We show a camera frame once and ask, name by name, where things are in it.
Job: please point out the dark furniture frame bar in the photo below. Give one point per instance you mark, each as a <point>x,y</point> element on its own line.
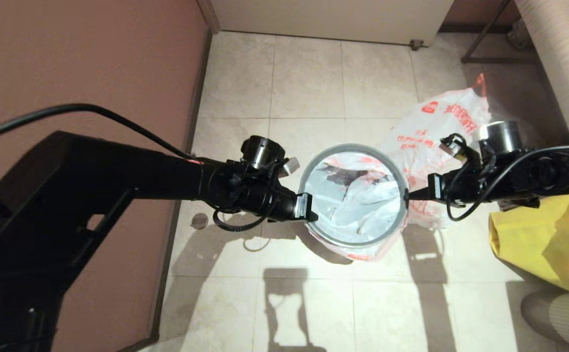
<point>509,205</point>

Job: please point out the small woven basket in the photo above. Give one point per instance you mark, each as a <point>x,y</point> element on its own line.
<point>516,36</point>

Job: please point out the small metal door stop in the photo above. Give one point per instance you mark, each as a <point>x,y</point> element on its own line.
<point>415,44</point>

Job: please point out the dark metal furniture frame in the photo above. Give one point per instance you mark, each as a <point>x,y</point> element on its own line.
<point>497,60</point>

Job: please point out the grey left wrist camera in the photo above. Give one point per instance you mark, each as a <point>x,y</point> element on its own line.
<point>292,165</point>

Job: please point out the small round grey floor disc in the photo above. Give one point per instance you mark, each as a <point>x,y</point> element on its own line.
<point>199,221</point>

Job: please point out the white red-printed plastic bag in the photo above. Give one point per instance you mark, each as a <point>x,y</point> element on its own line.
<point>426,146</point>
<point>358,205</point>

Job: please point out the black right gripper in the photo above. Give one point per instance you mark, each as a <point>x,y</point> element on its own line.
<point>490,176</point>

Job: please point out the white door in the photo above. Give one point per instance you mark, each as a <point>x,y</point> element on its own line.
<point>333,19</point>

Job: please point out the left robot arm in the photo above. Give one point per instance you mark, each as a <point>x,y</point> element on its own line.
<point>69,195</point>

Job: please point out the grey ribbed round object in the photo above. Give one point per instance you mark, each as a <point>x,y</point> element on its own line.
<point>568,322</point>

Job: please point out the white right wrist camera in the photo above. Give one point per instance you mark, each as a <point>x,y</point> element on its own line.
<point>453,144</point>

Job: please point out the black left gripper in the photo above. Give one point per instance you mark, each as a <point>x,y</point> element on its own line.
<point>250,190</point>

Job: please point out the beige striped upholstered seat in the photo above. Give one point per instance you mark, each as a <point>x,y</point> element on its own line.
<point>568,49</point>

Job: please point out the yellow fabric bag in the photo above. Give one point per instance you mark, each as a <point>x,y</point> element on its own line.
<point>534,239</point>

